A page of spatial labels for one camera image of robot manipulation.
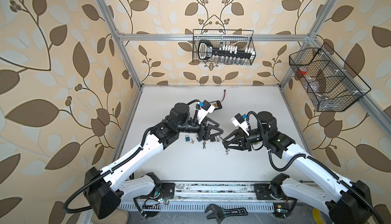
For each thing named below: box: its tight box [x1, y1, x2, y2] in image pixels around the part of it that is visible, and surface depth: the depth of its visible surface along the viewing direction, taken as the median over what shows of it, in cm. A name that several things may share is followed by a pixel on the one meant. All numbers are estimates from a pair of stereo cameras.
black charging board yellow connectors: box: [209, 100, 223, 111], surface depth 110 cm
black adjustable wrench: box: [204, 203, 249, 224], surface depth 70 cm
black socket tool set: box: [198, 40, 256, 65], surface depth 86 cm
